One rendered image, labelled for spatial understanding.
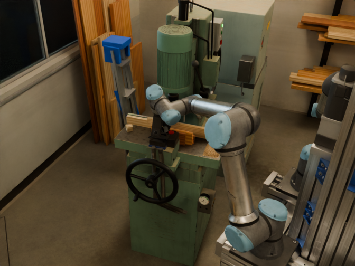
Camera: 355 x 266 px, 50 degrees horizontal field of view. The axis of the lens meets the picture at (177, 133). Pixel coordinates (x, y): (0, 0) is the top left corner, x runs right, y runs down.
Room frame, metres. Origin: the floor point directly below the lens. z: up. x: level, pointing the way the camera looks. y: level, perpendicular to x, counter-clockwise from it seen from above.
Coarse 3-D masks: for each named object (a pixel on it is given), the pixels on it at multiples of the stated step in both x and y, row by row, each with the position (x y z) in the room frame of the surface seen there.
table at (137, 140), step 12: (120, 132) 1.80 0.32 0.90; (132, 132) 1.81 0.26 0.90; (144, 132) 1.81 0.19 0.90; (120, 144) 1.73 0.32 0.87; (132, 144) 1.71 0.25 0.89; (144, 144) 1.70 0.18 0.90; (192, 144) 1.71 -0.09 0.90; (204, 144) 1.72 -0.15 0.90; (180, 156) 1.63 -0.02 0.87; (192, 156) 1.61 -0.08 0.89; (204, 156) 1.60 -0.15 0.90; (216, 168) 1.58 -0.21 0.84
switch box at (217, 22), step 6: (216, 18) 2.12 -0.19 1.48; (222, 18) 2.12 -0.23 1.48; (210, 24) 2.04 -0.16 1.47; (216, 24) 2.04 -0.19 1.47; (210, 30) 2.04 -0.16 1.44; (216, 30) 2.03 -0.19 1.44; (222, 30) 2.12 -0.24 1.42; (210, 36) 2.04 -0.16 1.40; (216, 36) 2.03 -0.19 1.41; (210, 42) 2.04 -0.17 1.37; (216, 42) 2.03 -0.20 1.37; (210, 48) 2.04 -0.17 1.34; (216, 48) 2.03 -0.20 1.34
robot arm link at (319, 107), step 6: (336, 72) 1.51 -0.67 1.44; (330, 78) 1.50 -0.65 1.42; (324, 84) 1.52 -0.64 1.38; (330, 84) 1.48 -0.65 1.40; (324, 90) 1.52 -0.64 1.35; (324, 96) 1.56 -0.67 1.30; (324, 102) 1.59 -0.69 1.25; (312, 108) 1.75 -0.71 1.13; (318, 108) 1.69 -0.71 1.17; (312, 114) 1.73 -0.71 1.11; (318, 114) 1.72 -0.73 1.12
